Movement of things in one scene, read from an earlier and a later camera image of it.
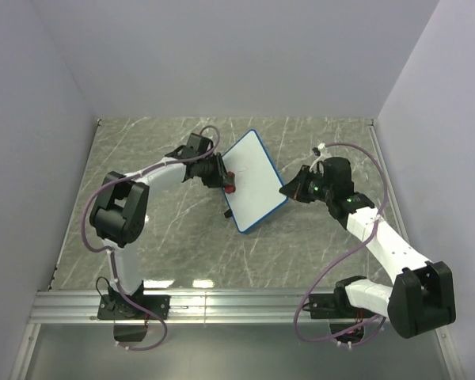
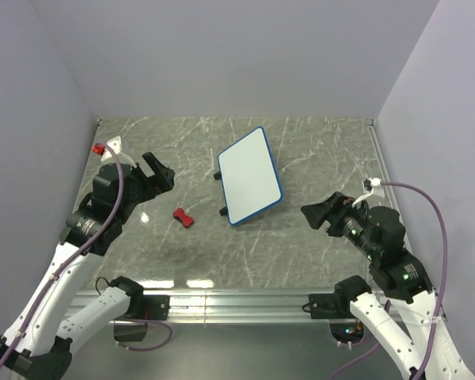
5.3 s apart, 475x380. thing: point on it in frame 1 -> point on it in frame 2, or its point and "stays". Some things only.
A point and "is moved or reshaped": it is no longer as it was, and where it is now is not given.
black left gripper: (221, 179) -> (163, 177)
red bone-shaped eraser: (230, 188) -> (187, 220)
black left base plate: (115, 307) stays
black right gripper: (295, 188) -> (332, 210)
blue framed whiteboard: (260, 188) is moved or reshaped
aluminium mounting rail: (81, 307) stays
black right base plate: (335, 306) stays
